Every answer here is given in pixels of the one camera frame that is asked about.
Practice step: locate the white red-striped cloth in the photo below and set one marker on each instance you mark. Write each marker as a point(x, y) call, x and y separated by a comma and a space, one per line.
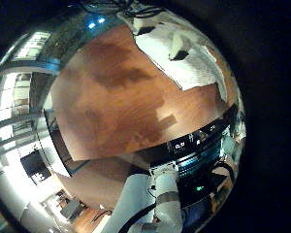
point(190, 71)

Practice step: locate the gray chair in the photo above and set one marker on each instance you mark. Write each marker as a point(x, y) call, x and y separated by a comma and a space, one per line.
point(71, 208)

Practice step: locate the dark monitor screen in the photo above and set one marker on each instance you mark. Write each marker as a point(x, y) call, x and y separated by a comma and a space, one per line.
point(34, 163)

